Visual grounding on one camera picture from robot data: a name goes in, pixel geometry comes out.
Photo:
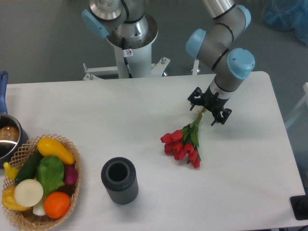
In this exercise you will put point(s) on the yellow squash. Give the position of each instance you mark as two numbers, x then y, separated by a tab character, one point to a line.
48	146

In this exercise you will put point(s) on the blue plastic bag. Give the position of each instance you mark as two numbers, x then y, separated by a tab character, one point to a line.
287	15

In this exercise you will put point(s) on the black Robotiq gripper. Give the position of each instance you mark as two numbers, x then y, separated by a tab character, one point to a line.
211	102

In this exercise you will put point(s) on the dark grey ribbed vase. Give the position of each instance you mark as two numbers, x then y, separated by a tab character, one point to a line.
119	178

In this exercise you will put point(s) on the black device at table edge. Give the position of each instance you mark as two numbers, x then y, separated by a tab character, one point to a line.
300	206

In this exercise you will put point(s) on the orange fruit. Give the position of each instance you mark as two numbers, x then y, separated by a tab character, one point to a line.
57	204

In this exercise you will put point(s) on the white frame at right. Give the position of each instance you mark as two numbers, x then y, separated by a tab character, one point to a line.
298	109

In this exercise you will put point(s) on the green lettuce leaf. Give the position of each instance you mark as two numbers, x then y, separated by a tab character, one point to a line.
50	174

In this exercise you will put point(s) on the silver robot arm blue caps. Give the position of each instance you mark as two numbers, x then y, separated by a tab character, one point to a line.
131	31

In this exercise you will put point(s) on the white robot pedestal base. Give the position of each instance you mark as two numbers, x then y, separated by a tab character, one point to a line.
130	63

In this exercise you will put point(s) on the woven wicker basket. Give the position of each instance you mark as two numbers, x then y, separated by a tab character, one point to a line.
26	220

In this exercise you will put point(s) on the red tulip bouquet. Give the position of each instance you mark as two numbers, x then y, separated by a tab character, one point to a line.
185	142

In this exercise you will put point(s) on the yellow bell pepper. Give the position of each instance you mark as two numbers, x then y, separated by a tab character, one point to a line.
8	200

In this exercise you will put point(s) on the blue handled saucepan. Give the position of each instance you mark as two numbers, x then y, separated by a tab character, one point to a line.
12	135

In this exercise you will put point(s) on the white round onion half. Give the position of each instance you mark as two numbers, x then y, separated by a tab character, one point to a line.
28	193

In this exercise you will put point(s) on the dark green cucumber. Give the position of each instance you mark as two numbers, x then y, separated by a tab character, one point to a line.
29	168

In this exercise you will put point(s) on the purple red onion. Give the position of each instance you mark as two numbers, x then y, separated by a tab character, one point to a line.
70	175

